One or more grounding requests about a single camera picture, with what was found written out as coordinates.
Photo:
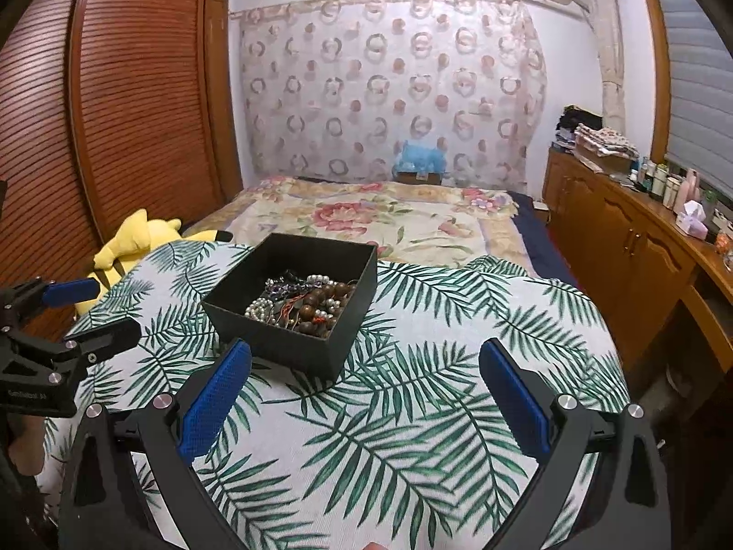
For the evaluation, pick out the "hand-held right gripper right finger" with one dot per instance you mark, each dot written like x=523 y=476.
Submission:
x=515 y=407

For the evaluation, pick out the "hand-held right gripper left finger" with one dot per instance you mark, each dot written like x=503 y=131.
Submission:
x=215 y=407

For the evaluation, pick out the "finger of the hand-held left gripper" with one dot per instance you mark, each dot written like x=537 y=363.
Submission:
x=109 y=337
x=68 y=291

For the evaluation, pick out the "black jewelry box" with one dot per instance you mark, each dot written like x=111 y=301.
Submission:
x=298 y=355

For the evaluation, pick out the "purple flower hair comb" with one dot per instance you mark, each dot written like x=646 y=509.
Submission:
x=286 y=285

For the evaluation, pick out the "yellow plush toy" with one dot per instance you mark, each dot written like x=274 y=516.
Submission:
x=137 y=240

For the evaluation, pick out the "palm leaf blanket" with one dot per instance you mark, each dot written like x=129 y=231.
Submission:
x=429 y=401

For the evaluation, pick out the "navy bed sheet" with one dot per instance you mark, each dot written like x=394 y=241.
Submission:
x=544 y=240

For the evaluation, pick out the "wooden louvered wardrobe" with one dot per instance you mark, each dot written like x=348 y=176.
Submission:
x=114 y=97

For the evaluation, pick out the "wooden sideboard cabinet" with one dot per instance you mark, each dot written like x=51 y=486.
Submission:
x=630 y=240

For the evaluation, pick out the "floral bedspread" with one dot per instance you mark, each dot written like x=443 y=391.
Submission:
x=355 y=212

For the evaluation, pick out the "small brown box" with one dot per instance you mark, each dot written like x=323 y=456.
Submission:
x=421 y=178

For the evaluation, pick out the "pink tissue box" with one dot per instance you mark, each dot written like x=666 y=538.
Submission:
x=693 y=220

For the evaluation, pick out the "small orange ornament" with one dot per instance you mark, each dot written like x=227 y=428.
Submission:
x=726 y=245

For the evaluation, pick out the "row of toiletry bottles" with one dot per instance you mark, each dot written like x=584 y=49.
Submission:
x=664 y=186

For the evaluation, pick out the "blue plush toy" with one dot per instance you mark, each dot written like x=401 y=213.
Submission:
x=421 y=156

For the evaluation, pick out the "stack of floral fabrics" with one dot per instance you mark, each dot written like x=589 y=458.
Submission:
x=607 y=140

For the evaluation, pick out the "stack of dark clothes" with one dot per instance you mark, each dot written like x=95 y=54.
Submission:
x=570 y=123

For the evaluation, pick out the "circle patterned curtain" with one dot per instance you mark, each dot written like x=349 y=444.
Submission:
x=372 y=80

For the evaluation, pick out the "tied lace curtain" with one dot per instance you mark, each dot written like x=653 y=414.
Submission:
x=610 y=40

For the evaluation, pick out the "grey window blind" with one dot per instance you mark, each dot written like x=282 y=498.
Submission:
x=698 y=69

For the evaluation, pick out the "wooden window frame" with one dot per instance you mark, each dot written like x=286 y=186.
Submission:
x=655 y=69

